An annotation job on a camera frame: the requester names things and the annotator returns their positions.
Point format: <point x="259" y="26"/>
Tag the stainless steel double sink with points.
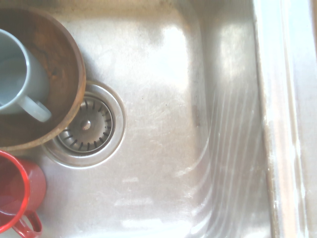
<point x="161" y="124"/>

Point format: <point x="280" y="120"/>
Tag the metal sink drain strainer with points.
<point x="86" y="126"/>

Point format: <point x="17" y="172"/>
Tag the brown wooden bowl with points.
<point x="62" y="62"/>

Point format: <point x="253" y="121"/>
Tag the red mug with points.
<point x="32" y="178"/>

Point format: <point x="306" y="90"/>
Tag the grey ceramic mug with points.
<point x="15" y="74"/>

